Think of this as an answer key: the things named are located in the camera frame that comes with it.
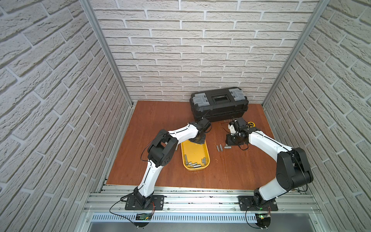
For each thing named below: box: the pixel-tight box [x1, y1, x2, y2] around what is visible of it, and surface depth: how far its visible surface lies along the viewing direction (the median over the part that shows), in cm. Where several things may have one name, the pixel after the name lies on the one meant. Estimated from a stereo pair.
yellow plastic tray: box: [180, 139, 211, 171], surface depth 91 cm
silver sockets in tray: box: [184, 154, 207, 169], surface depth 89 cm
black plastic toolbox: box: [189, 87, 249, 123], surface depth 102 cm
